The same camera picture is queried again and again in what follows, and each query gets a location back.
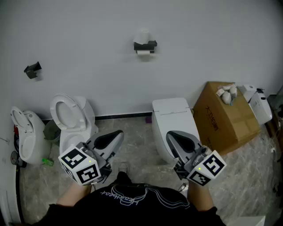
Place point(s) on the small green object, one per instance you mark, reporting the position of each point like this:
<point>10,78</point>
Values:
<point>47,161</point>

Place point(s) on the white appliance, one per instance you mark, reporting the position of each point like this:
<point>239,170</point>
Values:
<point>259,106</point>

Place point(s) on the grey cylindrical roller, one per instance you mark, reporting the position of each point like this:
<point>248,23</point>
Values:
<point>143,52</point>

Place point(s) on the white toilet paper roll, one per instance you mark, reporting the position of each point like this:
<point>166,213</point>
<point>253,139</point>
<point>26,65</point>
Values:
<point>142,35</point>

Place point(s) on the person's right forearm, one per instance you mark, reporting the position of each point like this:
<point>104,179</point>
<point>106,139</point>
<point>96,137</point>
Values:
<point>199,197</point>

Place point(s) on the white plastic bag bundle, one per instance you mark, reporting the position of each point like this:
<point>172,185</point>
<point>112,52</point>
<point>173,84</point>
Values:
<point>226,97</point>
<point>233,91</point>

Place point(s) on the small white labelled box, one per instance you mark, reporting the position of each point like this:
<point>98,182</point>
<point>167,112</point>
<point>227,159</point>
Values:
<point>220,92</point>

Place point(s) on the black wall paper holder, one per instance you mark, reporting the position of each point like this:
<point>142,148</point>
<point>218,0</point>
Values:
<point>146,45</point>

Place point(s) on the brown cardboard box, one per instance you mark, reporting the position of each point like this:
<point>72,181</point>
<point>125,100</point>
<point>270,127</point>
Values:
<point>227,123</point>

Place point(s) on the white toilet with open seat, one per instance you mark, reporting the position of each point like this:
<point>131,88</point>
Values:
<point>73,123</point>

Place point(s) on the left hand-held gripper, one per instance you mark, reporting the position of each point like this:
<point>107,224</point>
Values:
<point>77,163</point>

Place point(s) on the white floor fixture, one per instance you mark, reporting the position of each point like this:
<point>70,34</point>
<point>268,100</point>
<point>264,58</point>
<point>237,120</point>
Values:
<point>7,194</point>

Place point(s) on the square floor drain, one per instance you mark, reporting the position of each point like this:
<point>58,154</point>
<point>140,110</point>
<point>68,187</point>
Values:
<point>123,167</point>

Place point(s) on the person's left forearm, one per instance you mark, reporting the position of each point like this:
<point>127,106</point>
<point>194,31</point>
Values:
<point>73,196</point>

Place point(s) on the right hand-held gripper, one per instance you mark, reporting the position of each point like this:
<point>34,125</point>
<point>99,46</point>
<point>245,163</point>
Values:
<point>207,167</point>

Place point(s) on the white closed smart toilet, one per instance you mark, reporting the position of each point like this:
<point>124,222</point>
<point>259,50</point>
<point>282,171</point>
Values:
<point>172,119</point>

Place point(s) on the person's black printed shirt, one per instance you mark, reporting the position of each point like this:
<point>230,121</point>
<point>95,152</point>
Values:
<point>137,209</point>

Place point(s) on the round black disc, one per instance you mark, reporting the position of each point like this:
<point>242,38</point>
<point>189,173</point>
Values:
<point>14,157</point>

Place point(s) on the dark glass cabinet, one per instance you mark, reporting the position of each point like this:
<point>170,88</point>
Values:
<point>276,103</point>

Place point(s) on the red valve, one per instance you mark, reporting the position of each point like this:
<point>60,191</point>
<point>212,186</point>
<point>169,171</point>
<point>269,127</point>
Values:
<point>15,129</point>

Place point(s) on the small black wall holder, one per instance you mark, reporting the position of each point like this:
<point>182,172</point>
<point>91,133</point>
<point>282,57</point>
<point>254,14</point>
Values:
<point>33,69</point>

